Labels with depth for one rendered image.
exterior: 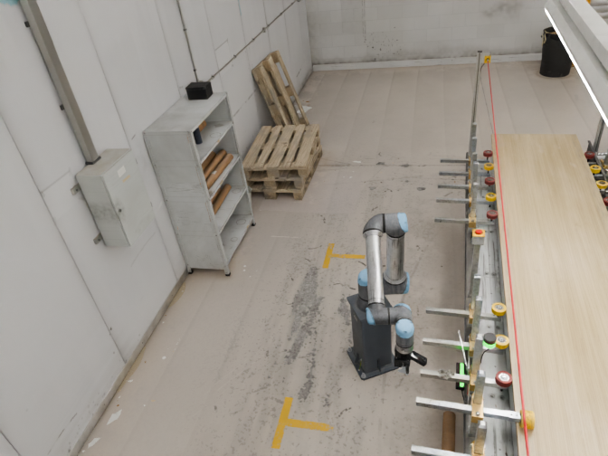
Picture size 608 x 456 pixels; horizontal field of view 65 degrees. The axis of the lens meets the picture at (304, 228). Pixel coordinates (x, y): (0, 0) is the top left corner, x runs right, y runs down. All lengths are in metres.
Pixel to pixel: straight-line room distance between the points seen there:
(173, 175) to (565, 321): 3.16
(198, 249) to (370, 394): 2.14
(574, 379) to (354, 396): 1.55
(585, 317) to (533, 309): 0.27
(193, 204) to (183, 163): 0.42
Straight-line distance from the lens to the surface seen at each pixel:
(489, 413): 2.53
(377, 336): 3.56
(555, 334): 3.01
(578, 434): 2.65
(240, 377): 3.95
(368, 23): 9.98
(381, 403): 3.67
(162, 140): 4.23
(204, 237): 4.64
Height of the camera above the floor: 3.02
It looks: 35 degrees down
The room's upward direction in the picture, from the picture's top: 8 degrees counter-clockwise
